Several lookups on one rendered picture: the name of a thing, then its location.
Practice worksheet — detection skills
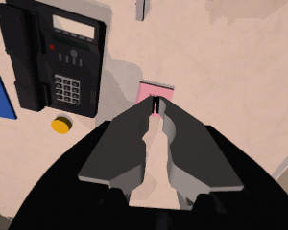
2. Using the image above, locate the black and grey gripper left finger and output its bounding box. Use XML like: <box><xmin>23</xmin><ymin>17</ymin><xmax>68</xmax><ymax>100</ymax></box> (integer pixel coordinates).
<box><xmin>8</xmin><ymin>96</ymin><xmax>156</xmax><ymax>230</ymax></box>

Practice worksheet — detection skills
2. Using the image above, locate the orange short cylinder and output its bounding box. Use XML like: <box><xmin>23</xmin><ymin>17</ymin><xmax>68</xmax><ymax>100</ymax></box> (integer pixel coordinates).
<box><xmin>51</xmin><ymin>116</ymin><xmax>72</xmax><ymax>134</ymax></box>

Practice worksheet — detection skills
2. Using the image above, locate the black telephone handset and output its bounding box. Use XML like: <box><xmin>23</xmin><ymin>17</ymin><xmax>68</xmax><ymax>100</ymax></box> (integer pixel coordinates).
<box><xmin>0</xmin><ymin>3</ymin><xmax>46</xmax><ymax>112</ymax></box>

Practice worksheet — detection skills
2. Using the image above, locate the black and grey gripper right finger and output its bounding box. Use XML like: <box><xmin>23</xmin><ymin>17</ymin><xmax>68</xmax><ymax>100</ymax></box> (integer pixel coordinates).
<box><xmin>156</xmin><ymin>96</ymin><xmax>288</xmax><ymax>230</ymax></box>

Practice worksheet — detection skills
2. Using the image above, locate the pink sticky note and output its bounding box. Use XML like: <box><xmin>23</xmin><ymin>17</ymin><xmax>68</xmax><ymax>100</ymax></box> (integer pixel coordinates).
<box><xmin>135</xmin><ymin>81</ymin><xmax>174</xmax><ymax>118</ymax></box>

